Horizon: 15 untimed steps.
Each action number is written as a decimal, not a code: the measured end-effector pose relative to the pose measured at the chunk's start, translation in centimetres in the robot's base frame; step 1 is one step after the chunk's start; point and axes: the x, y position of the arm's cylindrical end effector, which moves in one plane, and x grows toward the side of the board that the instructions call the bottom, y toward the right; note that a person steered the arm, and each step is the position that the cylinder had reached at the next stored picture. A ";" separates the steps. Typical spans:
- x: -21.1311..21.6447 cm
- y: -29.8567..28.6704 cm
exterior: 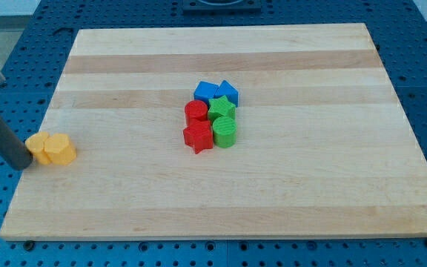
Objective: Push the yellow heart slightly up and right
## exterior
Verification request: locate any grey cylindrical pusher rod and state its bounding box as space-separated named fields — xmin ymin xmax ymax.
xmin=0 ymin=116 xmax=33 ymax=171

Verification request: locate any yellow heart block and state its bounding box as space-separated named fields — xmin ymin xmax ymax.
xmin=25 ymin=131 xmax=51 ymax=165

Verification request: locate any yellow hexagon block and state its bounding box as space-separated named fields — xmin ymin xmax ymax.
xmin=44 ymin=133 xmax=77 ymax=165

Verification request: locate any red cylinder block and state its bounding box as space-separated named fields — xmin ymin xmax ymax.
xmin=184 ymin=99 xmax=208 ymax=126

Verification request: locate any red star block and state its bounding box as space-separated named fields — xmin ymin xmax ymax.
xmin=183 ymin=119 xmax=214 ymax=154

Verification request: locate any blue cube block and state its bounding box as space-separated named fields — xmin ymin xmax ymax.
xmin=193 ymin=81 xmax=219 ymax=106

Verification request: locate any green star block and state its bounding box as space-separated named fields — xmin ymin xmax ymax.
xmin=208 ymin=96 xmax=236 ymax=123

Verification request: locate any green cylinder block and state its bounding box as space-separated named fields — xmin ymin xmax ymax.
xmin=212 ymin=116 xmax=237 ymax=148

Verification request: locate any blue triangle block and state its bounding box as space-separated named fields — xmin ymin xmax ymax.
xmin=214 ymin=80 xmax=239 ymax=107

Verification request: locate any wooden board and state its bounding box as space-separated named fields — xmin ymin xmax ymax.
xmin=0 ymin=23 xmax=427 ymax=241

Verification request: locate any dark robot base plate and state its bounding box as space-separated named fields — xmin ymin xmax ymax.
xmin=182 ymin=0 xmax=262 ymax=14

